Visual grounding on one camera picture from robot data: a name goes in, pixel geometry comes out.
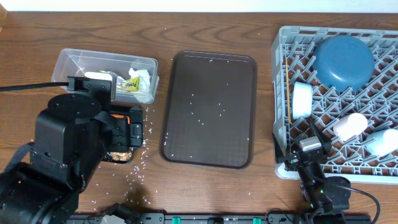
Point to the clear plastic bin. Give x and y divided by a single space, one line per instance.
77 63

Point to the brown serving tray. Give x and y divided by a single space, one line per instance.
210 110

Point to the black rail at table edge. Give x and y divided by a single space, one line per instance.
121 214

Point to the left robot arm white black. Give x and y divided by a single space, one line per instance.
44 178

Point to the light blue cup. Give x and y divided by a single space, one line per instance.
384 142

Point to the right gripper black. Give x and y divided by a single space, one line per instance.
294 160

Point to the white tissue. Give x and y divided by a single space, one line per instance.
144 79

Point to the grey dishwasher rack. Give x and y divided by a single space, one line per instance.
377 101

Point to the black tray bin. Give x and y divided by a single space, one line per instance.
119 109

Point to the dark blue bowl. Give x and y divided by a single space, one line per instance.
342 62

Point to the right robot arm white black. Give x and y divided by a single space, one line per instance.
328 196

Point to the pink cup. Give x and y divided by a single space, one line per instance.
350 126

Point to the brown mushroom food scrap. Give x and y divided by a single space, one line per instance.
121 156

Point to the yellow green snack wrapper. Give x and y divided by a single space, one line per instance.
130 85

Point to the light blue rice bowl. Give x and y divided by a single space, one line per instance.
302 100

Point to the orange carrot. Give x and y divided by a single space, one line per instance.
122 116

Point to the wooden chopstick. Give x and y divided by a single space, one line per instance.
287 88

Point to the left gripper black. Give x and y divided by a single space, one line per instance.
129 137

